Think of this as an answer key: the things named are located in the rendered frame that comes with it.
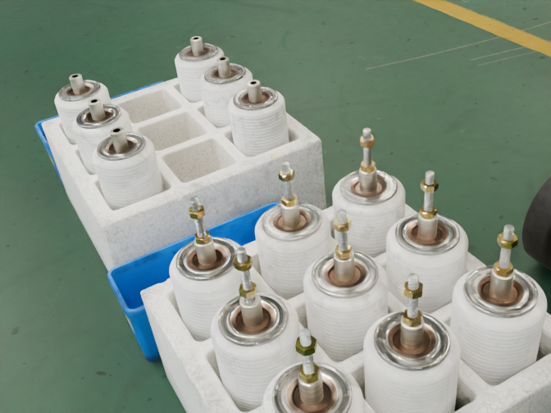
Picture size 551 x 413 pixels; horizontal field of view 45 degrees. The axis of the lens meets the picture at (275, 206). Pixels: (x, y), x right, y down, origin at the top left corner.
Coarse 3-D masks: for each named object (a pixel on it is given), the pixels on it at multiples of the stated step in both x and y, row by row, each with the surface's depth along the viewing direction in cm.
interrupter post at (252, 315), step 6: (240, 300) 69; (258, 300) 69; (240, 306) 69; (246, 306) 68; (252, 306) 68; (258, 306) 69; (246, 312) 69; (252, 312) 69; (258, 312) 69; (246, 318) 69; (252, 318) 69; (258, 318) 70; (246, 324) 70; (252, 324) 70; (258, 324) 70
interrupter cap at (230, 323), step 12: (264, 300) 72; (276, 300) 72; (228, 312) 72; (240, 312) 72; (264, 312) 71; (276, 312) 71; (228, 324) 70; (240, 324) 70; (264, 324) 70; (276, 324) 69; (228, 336) 69; (240, 336) 69; (252, 336) 68; (264, 336) 68; (276, 336) 68
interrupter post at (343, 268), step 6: (336, 258) 73; (348, 258) 72; (336, 264) 73; (342, 264) 72; (348, 264) 72; (336, 270) 74; (342, 270) 73; (348, 270) 73; (336, 276) 74; (342, 276) 74; (348, 276) 74
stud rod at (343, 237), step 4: (340, 212) 69; (344, 212) 69; (340, 216) 69; (344, 216) 69; (340, 220) 69; (344, 220) 70; (340, 224) 70; (344, 232) 70; (340, 236) 71; (344, 236) 71; (340, 240) 71; (344, 240) 71; (340, 244) 72; (344, 244) 71; (340, 248) 72; (344, 248) 72
